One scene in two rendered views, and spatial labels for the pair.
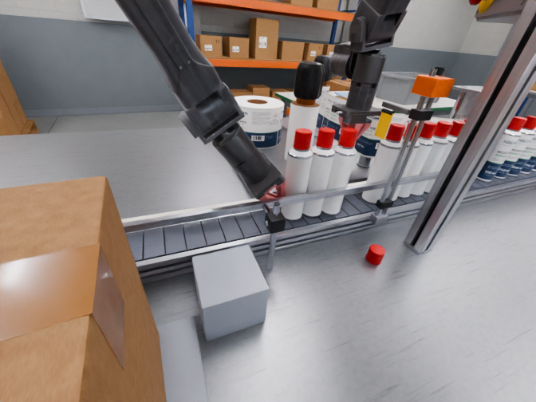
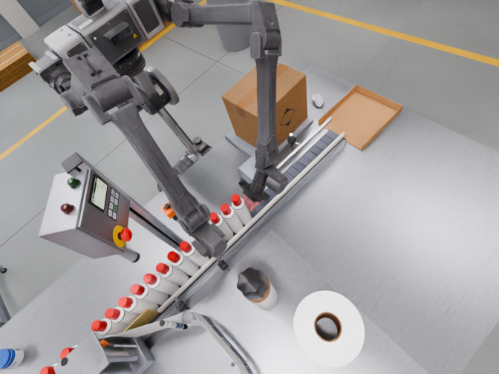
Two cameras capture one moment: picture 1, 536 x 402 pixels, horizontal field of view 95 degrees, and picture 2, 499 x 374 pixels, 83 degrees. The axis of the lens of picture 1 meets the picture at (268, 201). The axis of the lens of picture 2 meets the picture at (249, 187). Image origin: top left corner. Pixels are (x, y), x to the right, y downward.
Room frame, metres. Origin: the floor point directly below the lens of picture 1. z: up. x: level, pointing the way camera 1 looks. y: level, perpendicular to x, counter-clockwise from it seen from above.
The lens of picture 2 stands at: (1.00, 0.02, 1.97)
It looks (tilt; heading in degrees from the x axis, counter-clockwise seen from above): 58 degrees down; 181
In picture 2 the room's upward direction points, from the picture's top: 22 degrees counter-clockwise
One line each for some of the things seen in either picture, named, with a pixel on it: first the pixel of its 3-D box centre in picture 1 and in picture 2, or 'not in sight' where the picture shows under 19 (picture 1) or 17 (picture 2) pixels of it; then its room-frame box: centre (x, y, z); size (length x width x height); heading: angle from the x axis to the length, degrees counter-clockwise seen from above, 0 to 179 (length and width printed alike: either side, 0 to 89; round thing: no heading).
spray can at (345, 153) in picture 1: (338, 173); (220, 226); (0.51, -0.16, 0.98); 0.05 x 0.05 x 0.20
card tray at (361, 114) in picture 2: not in sight; (359, 116); (0.16, 0.63, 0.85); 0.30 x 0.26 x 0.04; 115
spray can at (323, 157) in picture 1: (317, 175); (231, 218); (0.50, -0.11, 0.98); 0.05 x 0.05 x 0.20
